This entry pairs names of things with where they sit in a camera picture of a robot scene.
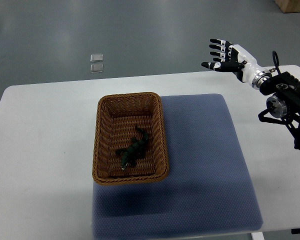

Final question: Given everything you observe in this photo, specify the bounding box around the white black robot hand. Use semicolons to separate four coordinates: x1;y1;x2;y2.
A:
201;39;272;90

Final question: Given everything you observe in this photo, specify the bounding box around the dark toy crocodile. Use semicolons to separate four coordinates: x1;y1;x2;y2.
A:
115;125;149;170

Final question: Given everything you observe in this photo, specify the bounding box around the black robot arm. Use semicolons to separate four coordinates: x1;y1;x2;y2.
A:
258;72;300;151

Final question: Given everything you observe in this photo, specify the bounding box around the brown wicker basket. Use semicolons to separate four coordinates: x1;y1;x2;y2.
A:
92;92;169;186

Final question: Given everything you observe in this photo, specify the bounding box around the cardboard box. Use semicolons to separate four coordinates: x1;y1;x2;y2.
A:
274;0;300;13

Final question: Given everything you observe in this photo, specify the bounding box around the blue grey mat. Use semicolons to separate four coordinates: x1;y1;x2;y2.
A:
92;94;263;240

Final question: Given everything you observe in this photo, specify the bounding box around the lower clear floor plate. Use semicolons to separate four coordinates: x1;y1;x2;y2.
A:
90;63;104;73

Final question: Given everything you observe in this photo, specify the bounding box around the clear floor plate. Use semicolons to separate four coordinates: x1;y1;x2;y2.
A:
90;53;104;63
90;63;104;73

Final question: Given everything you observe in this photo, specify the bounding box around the upper clear floor plate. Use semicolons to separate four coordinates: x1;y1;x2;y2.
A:
90;53;104;63

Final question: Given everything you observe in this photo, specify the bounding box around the white table leg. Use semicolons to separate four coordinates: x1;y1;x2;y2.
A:
251;232;265;240

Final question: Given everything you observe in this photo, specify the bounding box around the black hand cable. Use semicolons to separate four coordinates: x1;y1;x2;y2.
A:
268;50;282;75

